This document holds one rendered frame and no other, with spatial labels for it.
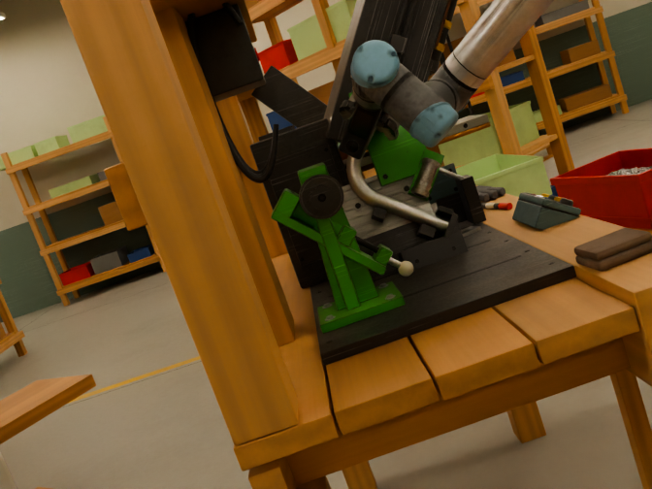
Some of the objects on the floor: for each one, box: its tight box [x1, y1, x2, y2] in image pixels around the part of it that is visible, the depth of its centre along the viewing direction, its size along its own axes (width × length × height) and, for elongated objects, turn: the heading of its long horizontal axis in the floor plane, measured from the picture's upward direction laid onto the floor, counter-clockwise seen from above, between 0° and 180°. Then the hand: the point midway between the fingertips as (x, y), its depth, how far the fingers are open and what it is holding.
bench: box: [234, 253, 639, 489], centre depth 177 cm, size 70×149×88 cm, turn 66°
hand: (368, 128), depth 151 cm, fingers open, 10 cm apart
